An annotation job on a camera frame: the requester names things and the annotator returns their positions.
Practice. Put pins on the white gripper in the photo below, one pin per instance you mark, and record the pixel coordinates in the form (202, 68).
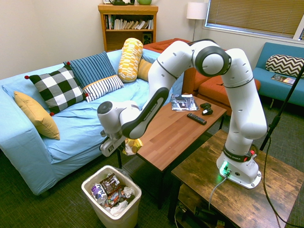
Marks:
(110, 148)

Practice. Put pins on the yellow chip bag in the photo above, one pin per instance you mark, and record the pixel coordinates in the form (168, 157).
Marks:
(133, 146)

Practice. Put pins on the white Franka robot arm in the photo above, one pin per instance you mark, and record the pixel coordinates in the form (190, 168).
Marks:
(244, 107)

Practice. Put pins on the white plastic trash bin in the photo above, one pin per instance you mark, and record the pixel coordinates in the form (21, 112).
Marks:
(123, 213)

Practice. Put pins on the brown candy wrapper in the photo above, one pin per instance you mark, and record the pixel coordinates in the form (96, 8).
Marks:
(110, 183)

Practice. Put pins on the white crumpled tissue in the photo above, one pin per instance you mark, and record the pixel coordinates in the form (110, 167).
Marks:
(117, 207)
(129, 191)

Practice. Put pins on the orange snack wrapper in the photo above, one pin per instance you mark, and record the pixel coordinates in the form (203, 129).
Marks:
(114, 196)

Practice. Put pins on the hint water bottle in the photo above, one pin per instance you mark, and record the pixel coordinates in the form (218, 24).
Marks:
(98, 194)

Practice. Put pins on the light blue covered sofa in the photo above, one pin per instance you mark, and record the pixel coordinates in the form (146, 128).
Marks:
(76, 128)

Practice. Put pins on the wooden coffee table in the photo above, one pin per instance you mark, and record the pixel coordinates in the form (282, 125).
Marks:
(175, 133)

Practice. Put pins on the business magazine with dark cover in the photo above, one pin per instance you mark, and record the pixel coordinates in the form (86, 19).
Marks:
(184, 102)

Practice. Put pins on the black remote control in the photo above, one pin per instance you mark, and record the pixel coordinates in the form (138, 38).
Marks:
(196, 118)

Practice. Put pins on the mustard yellow pillow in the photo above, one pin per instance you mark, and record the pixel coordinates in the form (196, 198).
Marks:
(38, 116)
(144, 70)

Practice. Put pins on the blue striped pillow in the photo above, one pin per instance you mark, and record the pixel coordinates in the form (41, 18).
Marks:
(95, 71)

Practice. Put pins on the magazine under business magazine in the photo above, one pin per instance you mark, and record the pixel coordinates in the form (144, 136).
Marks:
(198, 108)

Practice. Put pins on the black white checked pillow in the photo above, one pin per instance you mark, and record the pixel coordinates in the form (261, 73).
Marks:
(58, 89)

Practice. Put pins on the yellow white patterned bolster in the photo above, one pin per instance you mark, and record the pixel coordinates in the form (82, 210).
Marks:
(130, 59)

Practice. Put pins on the black game controller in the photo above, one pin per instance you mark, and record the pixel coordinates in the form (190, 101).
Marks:
(206, 108)

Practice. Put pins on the orange sofa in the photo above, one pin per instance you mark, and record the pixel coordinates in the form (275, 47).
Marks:
(211, 88)

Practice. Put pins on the wooden bookshelf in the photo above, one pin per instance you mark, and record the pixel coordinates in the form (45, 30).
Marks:
(128, 39)

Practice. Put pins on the small black speaker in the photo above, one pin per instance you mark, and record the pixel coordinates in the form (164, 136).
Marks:
(147, 38)

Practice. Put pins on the rustic dark wood table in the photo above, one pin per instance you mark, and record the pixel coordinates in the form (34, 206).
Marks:
(237, 204)

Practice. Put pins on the row of books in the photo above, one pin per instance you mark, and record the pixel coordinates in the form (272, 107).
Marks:
(129, 23)

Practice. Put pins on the green round object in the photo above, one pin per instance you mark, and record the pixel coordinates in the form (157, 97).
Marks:
(144, 2)

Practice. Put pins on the white shade floor lamp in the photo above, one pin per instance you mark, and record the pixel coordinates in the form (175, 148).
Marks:
(196, 10)

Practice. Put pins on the teal sofa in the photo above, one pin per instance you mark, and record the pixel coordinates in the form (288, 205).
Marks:
(273, 92)

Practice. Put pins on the colourful magazine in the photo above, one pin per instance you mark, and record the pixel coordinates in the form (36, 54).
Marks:
(283, 79)

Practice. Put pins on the black white chevron pillow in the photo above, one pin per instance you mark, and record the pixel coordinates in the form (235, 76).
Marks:
(285, 64)

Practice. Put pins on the wooden window blinds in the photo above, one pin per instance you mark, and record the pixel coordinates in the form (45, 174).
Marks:
(254, 14)

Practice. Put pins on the black camera stand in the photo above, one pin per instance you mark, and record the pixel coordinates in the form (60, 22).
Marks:
(282, 107)

